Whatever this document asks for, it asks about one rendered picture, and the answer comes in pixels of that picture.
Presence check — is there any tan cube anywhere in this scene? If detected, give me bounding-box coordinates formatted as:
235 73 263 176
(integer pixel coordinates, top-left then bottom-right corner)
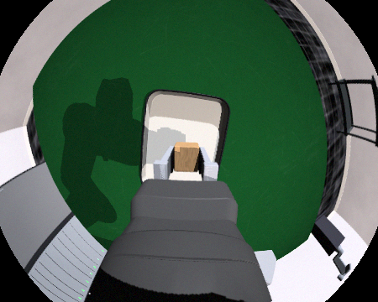
174 142 199 172

